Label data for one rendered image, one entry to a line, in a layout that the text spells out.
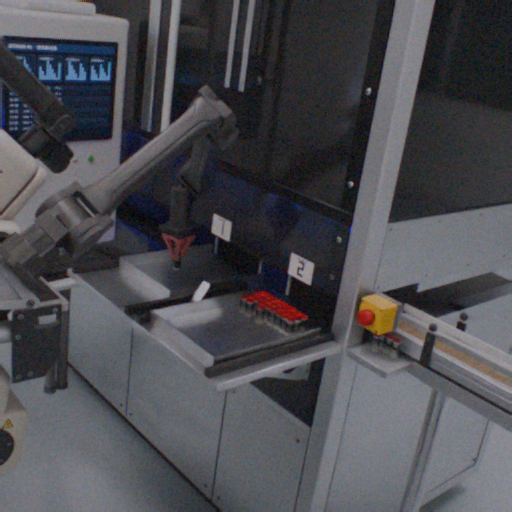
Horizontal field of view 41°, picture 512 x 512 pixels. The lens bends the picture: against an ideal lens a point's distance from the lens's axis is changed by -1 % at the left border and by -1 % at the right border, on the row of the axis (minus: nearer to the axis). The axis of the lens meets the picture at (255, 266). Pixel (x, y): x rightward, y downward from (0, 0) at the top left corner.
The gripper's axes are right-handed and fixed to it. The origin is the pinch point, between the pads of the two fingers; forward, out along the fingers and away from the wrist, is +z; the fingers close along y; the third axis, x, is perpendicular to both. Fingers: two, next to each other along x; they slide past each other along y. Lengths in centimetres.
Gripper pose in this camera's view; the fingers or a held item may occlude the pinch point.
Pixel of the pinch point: (177, 255)
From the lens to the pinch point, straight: 189.7
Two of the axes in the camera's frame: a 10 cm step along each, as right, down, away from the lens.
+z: -1.2, 9.2, 3.8
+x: -8.2, -3.1, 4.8
